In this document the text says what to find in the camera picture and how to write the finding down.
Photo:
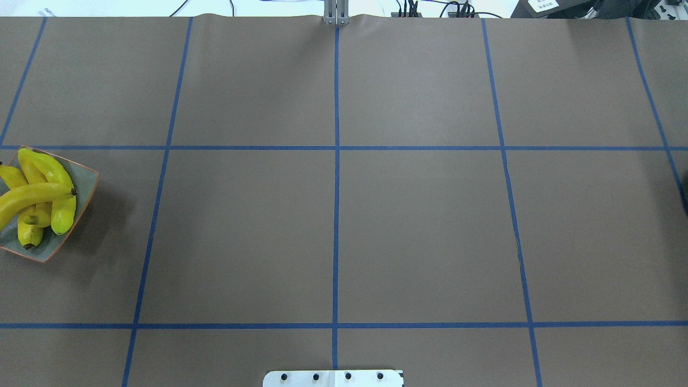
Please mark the yellow banana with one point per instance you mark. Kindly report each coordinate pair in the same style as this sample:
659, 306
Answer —
29, 232
41, 214
63, 211
16, 200

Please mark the grey square plate orange rim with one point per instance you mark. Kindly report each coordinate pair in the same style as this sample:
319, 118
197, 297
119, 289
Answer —
85, 181

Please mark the black printer box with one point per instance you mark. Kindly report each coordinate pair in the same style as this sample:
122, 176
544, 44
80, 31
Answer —
551, 9

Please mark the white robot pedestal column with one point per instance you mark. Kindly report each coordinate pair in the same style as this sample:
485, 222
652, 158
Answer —
361, 377

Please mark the aluminium frame post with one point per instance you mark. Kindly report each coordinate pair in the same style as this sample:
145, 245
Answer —
336, 12

